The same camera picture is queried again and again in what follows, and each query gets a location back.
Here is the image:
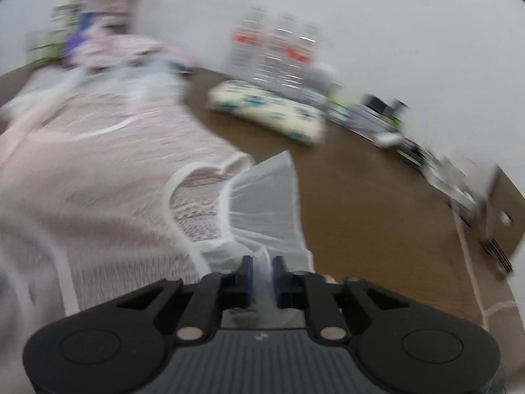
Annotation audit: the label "pile of small boxes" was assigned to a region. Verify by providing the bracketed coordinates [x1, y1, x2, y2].
[396, 139, 481, 224]

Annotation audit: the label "white cable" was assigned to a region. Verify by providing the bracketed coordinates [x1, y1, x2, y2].
[450, 205, 518, 331]

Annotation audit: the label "small green boxes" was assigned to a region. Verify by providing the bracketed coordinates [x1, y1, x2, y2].
[326, 96, 354, 126]

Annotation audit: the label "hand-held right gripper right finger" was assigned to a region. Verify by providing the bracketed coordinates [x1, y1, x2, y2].
[273, 255, 410, 344]

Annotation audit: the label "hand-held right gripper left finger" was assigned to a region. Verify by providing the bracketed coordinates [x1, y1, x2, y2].
[115, 255, 253, 344]

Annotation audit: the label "pink knit dress white lace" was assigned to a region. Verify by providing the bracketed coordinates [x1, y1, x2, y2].
[0, 55, 316, 378]

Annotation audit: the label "purple plastic clip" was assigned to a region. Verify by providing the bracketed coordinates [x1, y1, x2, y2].
[61, 28, 90, 66]

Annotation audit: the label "clear water bottle red label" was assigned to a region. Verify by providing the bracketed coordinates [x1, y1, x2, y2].
[256, 12, 303, 92]
[229, 6, 267, 83]
[287, 22, 326, 91]

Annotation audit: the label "black stapler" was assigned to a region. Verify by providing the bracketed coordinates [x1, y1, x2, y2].
[363, 94, 411, 116]

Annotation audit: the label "clear plastic cup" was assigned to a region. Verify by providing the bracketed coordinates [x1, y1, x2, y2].
[27, 31, 62, 69]

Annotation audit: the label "folded floral cream cloth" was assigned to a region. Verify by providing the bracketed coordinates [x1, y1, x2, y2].
[205, 80, 327, 147]

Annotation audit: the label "pink patterned vase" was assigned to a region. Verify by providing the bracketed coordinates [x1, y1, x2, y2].
[92, 0, 142, 36]

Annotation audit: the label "brown cardboard box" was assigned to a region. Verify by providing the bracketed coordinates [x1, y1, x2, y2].
[481, 163, 525, 274]

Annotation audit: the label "pile of pink clothes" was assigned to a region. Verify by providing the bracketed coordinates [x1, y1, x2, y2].
[66, 33, 196, 75]

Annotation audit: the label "white milk carton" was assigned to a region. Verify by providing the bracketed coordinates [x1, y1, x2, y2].
[51, 0, 85, 34]

